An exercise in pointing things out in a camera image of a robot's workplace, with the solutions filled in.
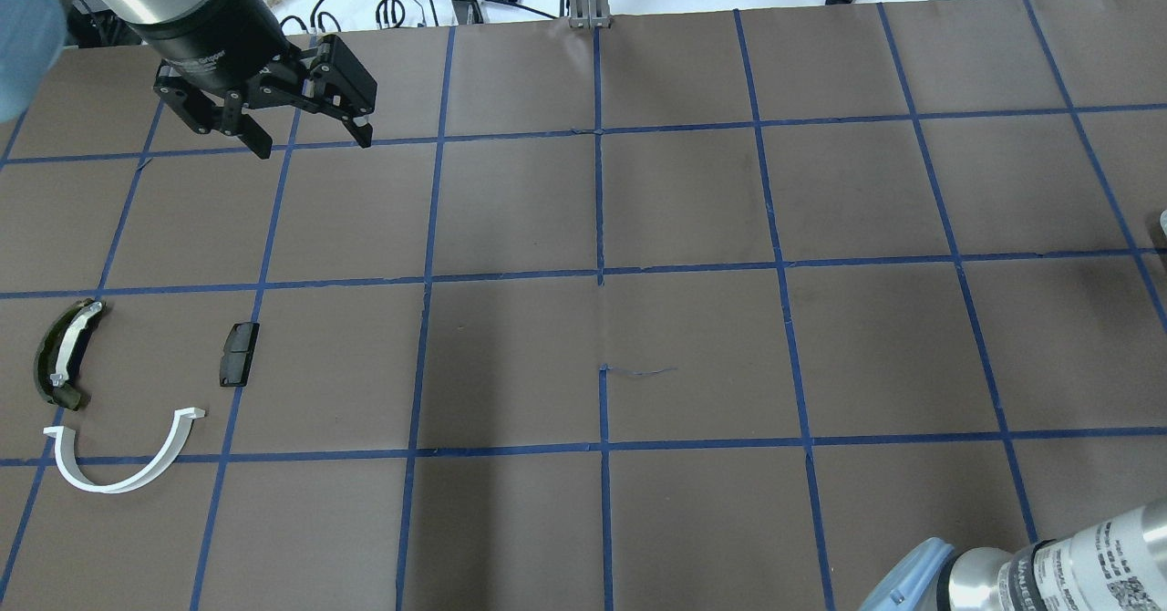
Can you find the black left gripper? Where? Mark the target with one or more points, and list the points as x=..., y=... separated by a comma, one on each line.
x=211, y=29

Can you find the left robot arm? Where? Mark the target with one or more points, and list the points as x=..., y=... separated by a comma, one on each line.
x=34, y=33

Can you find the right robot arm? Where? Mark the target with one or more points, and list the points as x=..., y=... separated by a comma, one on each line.
x=1116, y=565

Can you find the black brake pad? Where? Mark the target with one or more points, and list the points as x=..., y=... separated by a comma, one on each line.
x=237, y=355

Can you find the green curved brake shoe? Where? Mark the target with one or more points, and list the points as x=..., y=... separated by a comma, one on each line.
x=57, y=359

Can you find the white curved plastic clip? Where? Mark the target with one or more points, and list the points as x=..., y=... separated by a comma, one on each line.
x=63, y=452

